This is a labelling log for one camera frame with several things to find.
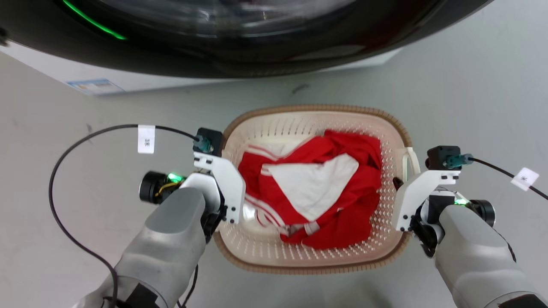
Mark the beige plastic laundry basket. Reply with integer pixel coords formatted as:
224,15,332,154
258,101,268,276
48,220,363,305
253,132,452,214
213,104,421,275

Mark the white right cable tag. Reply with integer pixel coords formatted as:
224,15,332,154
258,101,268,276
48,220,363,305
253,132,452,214
511,167,540,192

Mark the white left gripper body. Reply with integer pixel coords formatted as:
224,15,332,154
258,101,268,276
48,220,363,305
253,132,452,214
193,152,247,243

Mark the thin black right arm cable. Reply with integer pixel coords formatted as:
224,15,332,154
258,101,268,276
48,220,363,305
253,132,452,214
445,154,548,201

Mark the white cable tag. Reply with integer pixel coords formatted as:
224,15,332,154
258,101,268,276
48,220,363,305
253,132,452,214
137,124,156,154
511,167,540,192

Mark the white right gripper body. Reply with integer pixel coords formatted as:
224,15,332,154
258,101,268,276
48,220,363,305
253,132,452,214
391,169,461,258

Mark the blue white energy label sticker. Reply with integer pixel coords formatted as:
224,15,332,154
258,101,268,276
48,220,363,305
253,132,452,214
66,79,125,96

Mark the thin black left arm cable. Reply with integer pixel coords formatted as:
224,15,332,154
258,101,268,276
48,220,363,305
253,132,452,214
48,124,213,308

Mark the white washing machine body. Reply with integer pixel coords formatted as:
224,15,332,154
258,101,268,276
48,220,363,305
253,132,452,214
0,41,405,97

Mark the white left cable tag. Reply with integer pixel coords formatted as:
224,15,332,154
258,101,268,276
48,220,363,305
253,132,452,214
137,124,156,154

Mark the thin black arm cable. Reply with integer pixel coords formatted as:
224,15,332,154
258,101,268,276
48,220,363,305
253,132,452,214
445,154,548,201
48,124,213,308

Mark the black round washing machine door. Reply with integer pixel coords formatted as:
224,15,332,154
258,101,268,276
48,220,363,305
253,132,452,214
0,0,493,79

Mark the red and white garment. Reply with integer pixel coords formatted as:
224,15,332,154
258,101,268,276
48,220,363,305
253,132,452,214
238,130,383,250

